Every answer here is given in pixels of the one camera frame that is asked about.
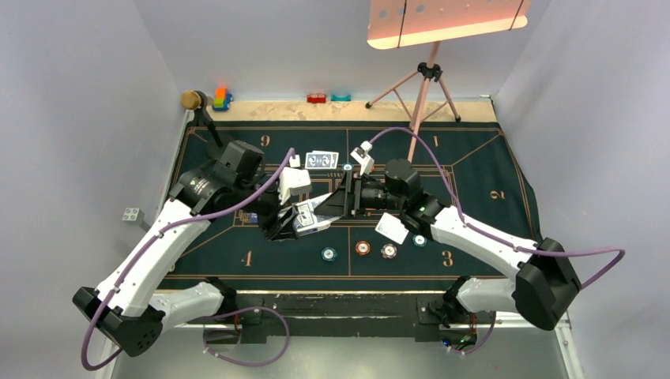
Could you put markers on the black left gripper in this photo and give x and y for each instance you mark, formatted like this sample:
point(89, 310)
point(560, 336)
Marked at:
point(274, 227)

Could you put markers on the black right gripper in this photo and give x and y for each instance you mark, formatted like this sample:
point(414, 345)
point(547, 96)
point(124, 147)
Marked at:
point(336, 204)

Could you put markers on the blue playing card deck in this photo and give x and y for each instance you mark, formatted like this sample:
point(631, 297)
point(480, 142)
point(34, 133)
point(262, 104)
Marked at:
point(306, 222)

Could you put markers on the face-down cards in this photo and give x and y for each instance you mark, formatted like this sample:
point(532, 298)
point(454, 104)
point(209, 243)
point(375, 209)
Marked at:
point(320, 160)

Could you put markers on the green poker chip stack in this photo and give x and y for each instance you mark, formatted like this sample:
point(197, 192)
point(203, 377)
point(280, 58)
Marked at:
point(329, 254)

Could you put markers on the orange poker chip stack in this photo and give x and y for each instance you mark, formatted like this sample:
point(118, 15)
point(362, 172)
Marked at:
point(362, 248)

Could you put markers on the face-down card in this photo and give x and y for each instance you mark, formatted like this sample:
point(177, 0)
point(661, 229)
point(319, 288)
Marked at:
point(392, 228)

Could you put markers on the pink white poker chip stack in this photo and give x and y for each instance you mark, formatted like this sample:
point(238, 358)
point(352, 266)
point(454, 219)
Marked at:
point(389, 251)

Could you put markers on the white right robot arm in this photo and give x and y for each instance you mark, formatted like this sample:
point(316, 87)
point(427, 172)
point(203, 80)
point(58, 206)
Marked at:
point(538, 282)

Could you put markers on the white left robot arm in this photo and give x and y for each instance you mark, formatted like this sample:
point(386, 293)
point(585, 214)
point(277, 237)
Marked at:
point(127, 308)

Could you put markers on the teal toy block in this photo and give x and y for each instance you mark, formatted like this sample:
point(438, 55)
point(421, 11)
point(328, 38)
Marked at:
point(341, 97)

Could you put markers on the red toy block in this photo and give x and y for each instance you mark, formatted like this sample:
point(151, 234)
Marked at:
point(316, 98)

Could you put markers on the green poker table mat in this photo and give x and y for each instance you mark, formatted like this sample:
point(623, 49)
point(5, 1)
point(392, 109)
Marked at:
point(471, 159)

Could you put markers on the colourful toy block stack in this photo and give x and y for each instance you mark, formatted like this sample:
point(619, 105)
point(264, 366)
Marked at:
point(222, 99)

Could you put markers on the black microphone stand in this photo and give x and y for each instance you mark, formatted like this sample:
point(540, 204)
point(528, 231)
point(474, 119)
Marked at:
point(218, 141)

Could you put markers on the grey toy brick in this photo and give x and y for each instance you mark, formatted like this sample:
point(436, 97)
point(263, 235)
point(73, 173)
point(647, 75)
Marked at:
point(135, 217)

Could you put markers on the pink tripod stand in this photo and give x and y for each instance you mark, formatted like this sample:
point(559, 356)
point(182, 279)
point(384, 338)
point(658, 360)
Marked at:
point(431, 72)

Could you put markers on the pink perforated board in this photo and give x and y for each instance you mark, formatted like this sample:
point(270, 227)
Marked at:
point(399, 23)

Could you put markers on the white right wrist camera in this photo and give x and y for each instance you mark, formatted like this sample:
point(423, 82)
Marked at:
point(361, 155)

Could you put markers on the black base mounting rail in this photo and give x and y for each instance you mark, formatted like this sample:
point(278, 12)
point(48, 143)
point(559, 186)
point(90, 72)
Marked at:
point(417, 315)

